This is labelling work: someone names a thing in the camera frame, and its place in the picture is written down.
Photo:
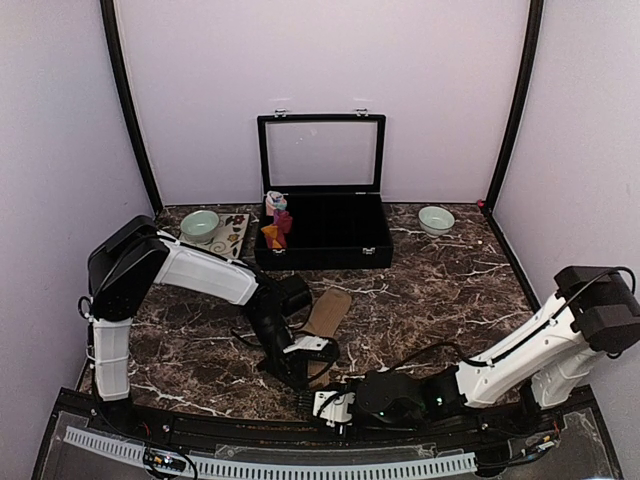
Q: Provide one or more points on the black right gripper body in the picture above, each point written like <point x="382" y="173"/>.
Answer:
<point x="417" y="419"/>

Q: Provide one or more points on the magenta striped sock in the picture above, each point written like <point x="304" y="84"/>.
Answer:
<point x="275" y="237"/>

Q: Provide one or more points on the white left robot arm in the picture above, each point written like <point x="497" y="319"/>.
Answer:
<point x="139" y="256"/>

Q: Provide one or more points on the black left corner post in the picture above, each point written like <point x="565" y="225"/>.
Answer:
<point x="119" y="72"/>

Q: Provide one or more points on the green ceramic bowl on plate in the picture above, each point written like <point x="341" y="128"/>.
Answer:
<point x="199" y="226"/>

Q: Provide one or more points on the black right corner post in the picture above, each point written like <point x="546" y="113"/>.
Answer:
<point x="526" y="64"/>

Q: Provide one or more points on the pink white rolled sock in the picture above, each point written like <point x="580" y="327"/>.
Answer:
<point x="275" y="203"/>

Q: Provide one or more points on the black corner post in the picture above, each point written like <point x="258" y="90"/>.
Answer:
<point x="526" y="64"/>
<point x="119" y="72"/>

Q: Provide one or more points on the black compartment storage box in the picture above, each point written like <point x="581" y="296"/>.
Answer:
<point x="329" y="167"/>

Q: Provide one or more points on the green bowl at right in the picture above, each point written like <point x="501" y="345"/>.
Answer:
<point x="435" y="221"/>

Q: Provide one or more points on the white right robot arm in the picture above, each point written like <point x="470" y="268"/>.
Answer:
<point x="592" y="314"/>

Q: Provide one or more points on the magenta purple rolled sock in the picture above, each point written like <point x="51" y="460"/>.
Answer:
<point x="283" y="220"/>

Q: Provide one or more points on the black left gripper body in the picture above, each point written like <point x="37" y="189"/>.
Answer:
<point x="261" y="327"/>

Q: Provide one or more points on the brown sock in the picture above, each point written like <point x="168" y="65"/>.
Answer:
<point x="325" y="317"/>

